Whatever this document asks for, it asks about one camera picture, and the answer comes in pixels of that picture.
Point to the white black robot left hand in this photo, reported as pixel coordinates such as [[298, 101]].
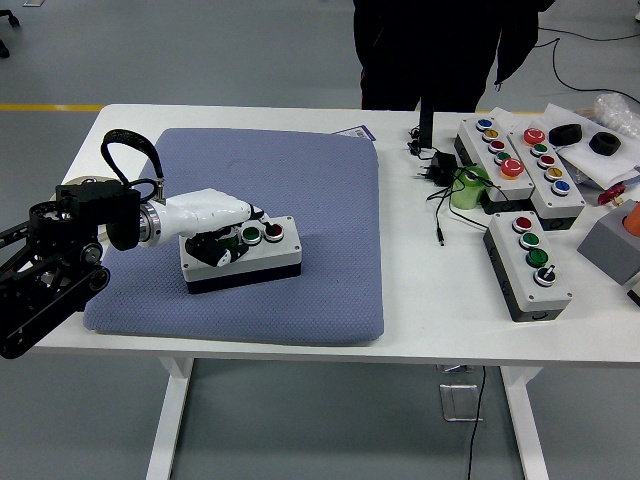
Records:
[[210, 210]]

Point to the grey four-button control box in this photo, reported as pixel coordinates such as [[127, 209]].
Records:
[[280, 255], [547, 297]]

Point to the grey five-button control box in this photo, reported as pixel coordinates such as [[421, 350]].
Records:
[[562, 205], [480, 145]]

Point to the blue-grey textured mat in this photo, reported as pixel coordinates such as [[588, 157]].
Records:
[[300, 290]]

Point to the black metal-capped cylinder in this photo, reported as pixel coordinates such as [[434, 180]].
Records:
[[90, 180]]

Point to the purple white label card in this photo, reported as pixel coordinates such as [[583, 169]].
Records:
[[361, 131]]

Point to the white table leg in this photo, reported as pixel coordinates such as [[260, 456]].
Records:
[[167, 425], [525, 425]]

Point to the black upright stand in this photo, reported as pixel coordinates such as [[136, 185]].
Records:
[[426, 127]]

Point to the black power adapter plug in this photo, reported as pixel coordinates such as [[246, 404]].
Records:
[[444, 162]]

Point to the green tape roll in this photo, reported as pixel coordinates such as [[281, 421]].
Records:
[[465, 197]]

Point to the black chair base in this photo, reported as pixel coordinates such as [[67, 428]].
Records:
[[14, 20]]

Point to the metal floor socket box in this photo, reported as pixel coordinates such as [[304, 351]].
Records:
[[452, 400]]

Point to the white paper sheet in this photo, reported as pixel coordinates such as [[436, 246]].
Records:
[[510, 120]]

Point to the white paper sheets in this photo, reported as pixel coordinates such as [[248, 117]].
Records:
[[590, 165]]

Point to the grey block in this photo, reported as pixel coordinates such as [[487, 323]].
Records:
[[607, 250]]

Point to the red valve knob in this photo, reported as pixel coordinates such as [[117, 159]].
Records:
[[611, 196]]

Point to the clear plastic bag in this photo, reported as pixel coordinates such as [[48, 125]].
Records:
[[617, 110]]

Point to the orange cylinder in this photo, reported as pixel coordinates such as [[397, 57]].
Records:
[[634, 220]]

